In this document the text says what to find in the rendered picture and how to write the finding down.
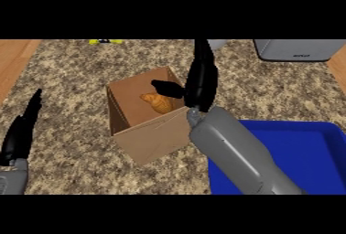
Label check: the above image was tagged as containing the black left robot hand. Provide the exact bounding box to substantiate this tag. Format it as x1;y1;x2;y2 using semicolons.
0;88;43;167

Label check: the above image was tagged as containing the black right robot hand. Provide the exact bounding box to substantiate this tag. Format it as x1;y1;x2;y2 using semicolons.
149;38;219;113

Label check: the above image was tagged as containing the golden croissant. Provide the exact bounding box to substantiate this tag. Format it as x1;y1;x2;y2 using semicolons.
139;92;176;115

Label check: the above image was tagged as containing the brown cardboard box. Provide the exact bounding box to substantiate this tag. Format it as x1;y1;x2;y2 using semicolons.
105;66;192;166

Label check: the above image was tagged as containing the blue tray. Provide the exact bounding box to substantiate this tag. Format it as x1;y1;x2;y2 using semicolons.
207;119;346;196

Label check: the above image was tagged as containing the pale grey object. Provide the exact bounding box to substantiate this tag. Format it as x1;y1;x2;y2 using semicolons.
207;38;229;51

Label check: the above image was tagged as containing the grey appliance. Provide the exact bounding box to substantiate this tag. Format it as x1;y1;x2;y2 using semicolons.
251;38;346;63

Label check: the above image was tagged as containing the yellow object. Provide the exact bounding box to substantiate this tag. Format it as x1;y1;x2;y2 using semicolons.
87;38;124;46

